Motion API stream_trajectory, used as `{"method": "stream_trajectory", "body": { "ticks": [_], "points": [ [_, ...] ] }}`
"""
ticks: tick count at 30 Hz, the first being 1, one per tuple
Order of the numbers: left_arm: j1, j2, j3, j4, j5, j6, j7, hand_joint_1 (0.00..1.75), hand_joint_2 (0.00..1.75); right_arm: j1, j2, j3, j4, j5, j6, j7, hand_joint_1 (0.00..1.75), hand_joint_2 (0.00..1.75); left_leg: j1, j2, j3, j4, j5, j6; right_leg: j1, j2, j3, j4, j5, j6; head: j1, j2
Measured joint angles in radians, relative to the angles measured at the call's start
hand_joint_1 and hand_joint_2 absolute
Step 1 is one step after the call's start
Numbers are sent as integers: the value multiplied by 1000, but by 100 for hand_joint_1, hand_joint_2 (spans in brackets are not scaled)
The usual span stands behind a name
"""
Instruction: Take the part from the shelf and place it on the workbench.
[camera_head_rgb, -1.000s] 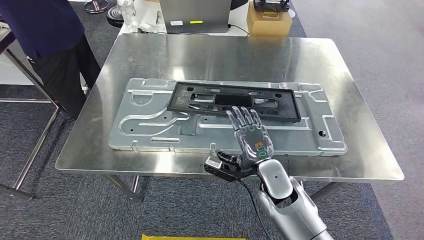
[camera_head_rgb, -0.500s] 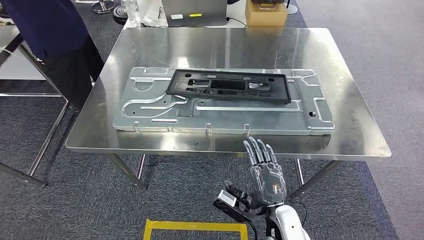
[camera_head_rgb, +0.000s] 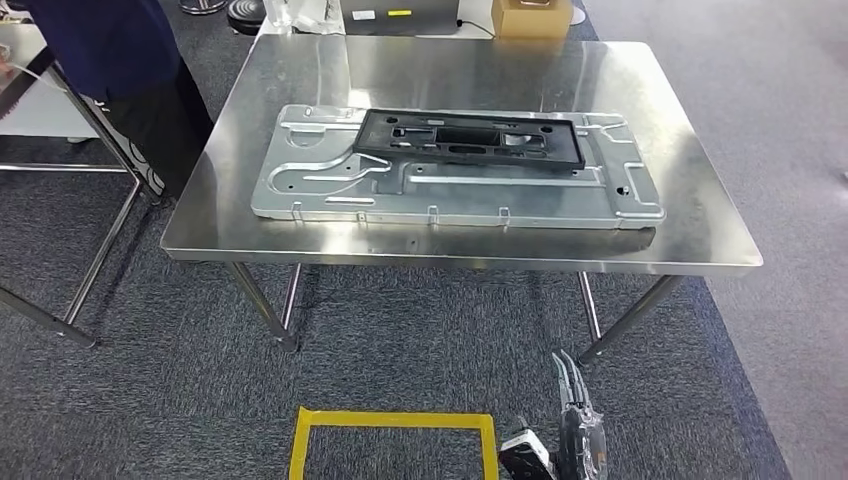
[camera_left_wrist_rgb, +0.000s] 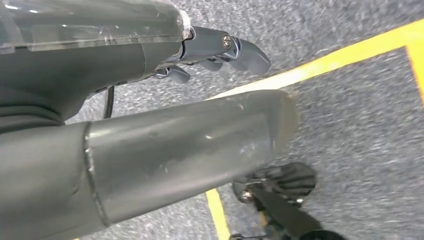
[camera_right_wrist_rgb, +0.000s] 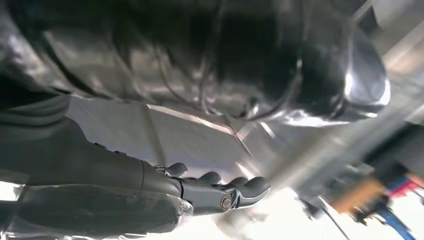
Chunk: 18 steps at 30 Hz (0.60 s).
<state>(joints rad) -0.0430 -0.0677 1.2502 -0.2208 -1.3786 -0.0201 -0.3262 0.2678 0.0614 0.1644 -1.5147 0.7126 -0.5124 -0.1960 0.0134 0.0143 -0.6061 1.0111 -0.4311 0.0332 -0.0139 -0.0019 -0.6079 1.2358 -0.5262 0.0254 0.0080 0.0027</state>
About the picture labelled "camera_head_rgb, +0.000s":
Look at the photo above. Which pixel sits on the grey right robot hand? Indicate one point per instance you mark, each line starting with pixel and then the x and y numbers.
pixel 583 444

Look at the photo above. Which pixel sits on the black plastic frame part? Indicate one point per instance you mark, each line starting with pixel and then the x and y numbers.
pixel 378 142

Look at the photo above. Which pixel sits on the steel workbench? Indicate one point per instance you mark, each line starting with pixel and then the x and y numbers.
pixel 464 73

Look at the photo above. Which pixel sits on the yellow floor tape square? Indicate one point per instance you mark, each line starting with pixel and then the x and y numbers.
pixel 397 419

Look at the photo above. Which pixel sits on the stamped silver metal panel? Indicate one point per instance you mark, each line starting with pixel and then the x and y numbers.
pixel 497 195

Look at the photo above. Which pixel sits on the brown cardboard box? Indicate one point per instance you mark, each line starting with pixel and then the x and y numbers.
pixel 530 23

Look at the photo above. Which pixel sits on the white desk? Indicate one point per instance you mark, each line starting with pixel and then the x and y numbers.
pixel 477 8

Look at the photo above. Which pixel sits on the grey laptop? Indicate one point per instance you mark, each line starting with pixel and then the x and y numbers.
pixel 424 23

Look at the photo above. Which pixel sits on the clear plastic bag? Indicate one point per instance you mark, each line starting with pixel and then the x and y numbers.
pixel 318 16

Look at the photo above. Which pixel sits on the steel side table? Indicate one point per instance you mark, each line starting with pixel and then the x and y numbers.
pixel 97 265

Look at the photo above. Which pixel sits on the clear plastic bottle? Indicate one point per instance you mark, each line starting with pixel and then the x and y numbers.
pixel 278 10

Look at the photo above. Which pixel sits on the round black stanchion base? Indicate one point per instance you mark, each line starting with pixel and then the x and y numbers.
pixel 245 16

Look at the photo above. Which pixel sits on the round chrome stanchion base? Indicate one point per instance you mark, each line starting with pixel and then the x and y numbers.
pixel 202 6

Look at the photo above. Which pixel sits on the person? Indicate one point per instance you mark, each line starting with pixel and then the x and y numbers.
pixel 99 40

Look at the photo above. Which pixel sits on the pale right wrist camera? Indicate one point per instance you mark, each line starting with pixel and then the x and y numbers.
pixel 523 447

